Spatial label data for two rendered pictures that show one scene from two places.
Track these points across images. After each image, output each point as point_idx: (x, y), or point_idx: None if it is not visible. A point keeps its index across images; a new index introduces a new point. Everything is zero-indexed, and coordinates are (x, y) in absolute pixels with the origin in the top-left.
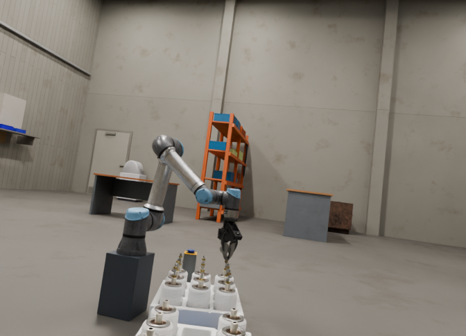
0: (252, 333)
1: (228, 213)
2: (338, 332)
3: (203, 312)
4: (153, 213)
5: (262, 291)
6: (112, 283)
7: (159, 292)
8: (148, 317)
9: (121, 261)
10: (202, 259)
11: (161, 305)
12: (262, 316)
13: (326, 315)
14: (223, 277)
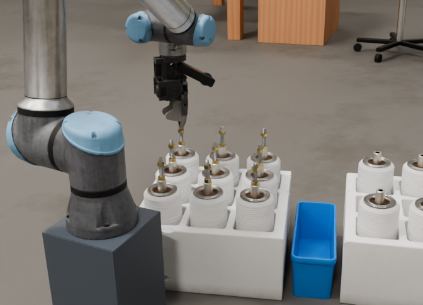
0: None
1: (183, 48)
2: (198, 147)
3: (288, 198)
4: None
5: (22, 171)
6: (135, 293)
7: (209, 230)
8: (282, 255)
9: (140, 241)
10: (174, 146)
11: (371, 203)
12: (141, 188)
13: (140, 142)
14: (194, 155)
